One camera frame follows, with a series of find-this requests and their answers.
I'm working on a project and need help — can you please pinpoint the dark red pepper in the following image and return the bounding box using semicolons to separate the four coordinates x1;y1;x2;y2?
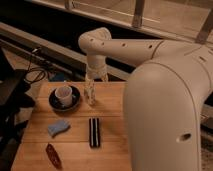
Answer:
46;143;62;169

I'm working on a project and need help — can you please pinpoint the white cup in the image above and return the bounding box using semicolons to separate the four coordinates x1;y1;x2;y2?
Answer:
55;86;72;107

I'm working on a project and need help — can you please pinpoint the dark round plate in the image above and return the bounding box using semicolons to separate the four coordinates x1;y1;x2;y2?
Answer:
49;86;81;111

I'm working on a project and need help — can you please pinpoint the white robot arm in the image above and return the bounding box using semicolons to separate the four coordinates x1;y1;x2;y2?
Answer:
78;28;213;171

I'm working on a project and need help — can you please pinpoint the black equipment at left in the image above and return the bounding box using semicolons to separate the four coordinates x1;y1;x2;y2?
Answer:
0;47;35;171

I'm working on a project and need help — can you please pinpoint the clear plastic bottle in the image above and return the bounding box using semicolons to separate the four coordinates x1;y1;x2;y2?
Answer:
84;80;95;105

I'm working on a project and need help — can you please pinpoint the black cable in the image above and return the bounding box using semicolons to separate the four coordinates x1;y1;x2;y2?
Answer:
23;47;52;84

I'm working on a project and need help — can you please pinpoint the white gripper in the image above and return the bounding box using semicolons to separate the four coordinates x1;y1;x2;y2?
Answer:
85;54;108;82

